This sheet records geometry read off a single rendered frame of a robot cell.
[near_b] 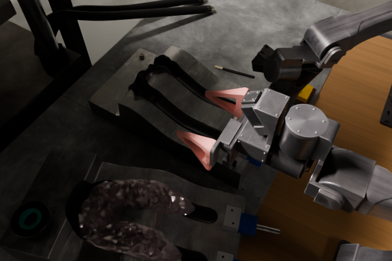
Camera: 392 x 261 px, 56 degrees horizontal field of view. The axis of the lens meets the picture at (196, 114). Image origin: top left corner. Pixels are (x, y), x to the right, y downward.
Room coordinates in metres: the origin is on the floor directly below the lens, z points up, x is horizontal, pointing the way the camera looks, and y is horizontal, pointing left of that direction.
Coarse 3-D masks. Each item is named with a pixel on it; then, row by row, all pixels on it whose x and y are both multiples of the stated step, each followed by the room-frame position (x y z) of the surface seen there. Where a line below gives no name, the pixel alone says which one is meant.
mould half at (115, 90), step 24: (168, 48) 0.82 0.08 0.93; (120, 72) 0.79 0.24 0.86; (192, 72) 0.74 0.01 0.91; (96, 96) 0.69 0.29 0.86; (120, 96) 0.69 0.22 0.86; (168, 96) 0.65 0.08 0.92; (192, 96) 0.67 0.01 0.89; (120, 120) 0.62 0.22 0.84; (144, 120) 0.57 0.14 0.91; (168, 120) 0.58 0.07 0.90; (216, 120) 0.59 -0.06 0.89; (168, 144) 0.53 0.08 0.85; (216, 168) 0.46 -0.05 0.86; (240, 168) 0.44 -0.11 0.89
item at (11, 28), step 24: (0, 48) 0.98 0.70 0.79; (24, 48) 0.98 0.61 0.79; (0, 72) 0.86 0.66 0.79; (24, 72) 0.86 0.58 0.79; (48, 72) 0.86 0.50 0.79; (72, 72) 0.89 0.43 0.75; (0, 96) 0.75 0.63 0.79; (24, 96) 0.75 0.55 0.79; (48, 96) 0.79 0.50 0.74; (0, 120) 0.66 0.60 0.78; (24, 120) 0.69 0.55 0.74; (0, 144) 0.61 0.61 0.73
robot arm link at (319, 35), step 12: (360, 12) 0.62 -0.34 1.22; (372, 12) 0.62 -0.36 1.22; (384, 12) 0.62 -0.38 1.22; (312, 24) 0.60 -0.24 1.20; (324, 24) 0.60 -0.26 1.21; (336, 24) 0.59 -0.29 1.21; (348, 24) 0.59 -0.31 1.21; (360, 24) 0.59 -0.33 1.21; (372, 24) 0.59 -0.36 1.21; (384, 24) 0.60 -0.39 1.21; (312, 36) 0.58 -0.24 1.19; (324, 36) 0.57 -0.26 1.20; (336, 36) 0.56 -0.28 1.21; (348, 36) 0.56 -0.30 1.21; (360, 36) 0.58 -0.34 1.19; (372, 36) 0.59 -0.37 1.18; (312, 48) 0.57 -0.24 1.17; (324, 48) 0.54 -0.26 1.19; (348, 48) 0.57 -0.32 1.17
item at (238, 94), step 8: (240, 88) 0.41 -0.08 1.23; (208, 96) 0.42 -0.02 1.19; (216, 96) 0.41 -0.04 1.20; (224, 96) 0.40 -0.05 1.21; (232, 96) 0.40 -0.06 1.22; (240, 96) 0.39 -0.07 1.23; (224, 104) 0.41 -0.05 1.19; (232, 104) 0.41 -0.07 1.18; (240, 104) 0.39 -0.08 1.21; (232, 112) 0.40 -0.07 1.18; (240, 112) 0.39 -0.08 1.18
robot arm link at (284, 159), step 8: (272, 152) 0.29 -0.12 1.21; (280, 152) 0.29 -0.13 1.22; (272, 160) 0.28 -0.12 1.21; (280, 160) 0.28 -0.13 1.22; (288, 160) 0.27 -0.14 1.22; (296, 160) 0.27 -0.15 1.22; (304, 160) 0.27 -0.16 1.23; (312, 160) 0.27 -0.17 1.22; (280, 168) 0.27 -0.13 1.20; (288, 168) 0.27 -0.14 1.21; (296, 168) 0.26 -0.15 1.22; (304, 168) 0.26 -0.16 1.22; (296, 176) 0.26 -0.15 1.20
